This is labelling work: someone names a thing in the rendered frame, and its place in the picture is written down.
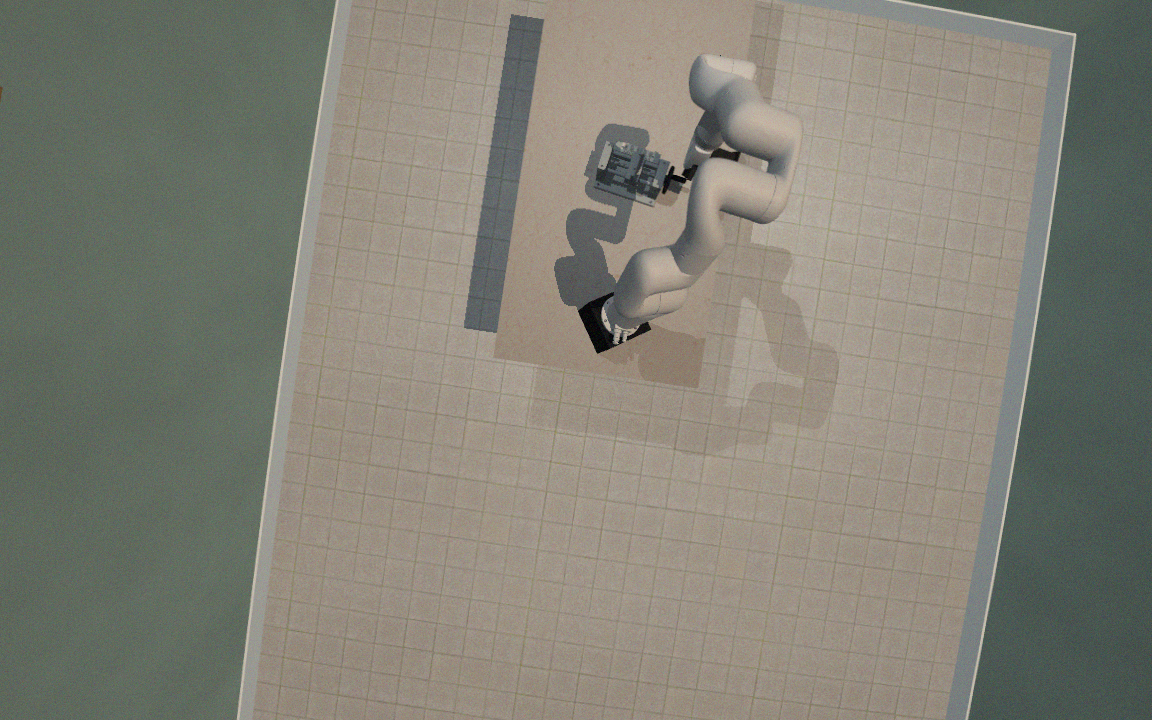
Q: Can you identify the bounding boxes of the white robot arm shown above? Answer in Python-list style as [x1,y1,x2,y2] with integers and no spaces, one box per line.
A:
[601,54,803,344]

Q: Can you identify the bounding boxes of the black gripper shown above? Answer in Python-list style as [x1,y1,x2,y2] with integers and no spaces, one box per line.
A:
[682,137,717,181]

